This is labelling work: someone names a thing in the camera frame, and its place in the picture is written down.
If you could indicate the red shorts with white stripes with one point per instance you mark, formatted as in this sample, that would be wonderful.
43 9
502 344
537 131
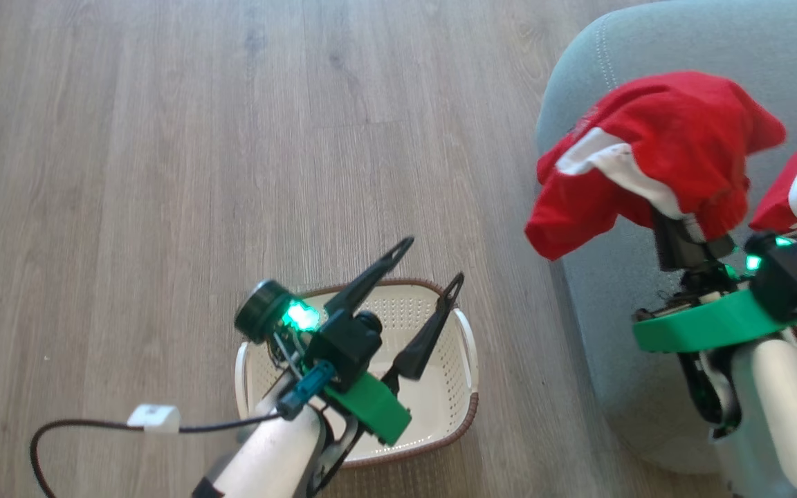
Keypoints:
675 131

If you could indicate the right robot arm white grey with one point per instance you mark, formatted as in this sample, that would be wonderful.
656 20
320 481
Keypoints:
786 429

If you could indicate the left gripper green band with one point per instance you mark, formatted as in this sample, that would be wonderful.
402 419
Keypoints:
371 408

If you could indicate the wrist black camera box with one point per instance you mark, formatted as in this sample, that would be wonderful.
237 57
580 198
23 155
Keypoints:
796 273
340 349

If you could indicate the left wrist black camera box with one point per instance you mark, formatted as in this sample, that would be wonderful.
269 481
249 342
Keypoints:
340 349

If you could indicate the grey fabric sofa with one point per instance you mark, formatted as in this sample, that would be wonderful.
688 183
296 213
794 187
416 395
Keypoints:
647 34

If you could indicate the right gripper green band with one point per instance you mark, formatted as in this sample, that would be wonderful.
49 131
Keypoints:
710 325

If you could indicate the white perforated laundry basket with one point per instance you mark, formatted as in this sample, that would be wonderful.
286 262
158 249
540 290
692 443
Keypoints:
440 415

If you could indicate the left black cylinder green light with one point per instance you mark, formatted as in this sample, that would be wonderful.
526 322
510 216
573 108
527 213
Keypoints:
263 311

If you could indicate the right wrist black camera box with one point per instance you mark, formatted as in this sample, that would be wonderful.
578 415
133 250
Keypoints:
796 273

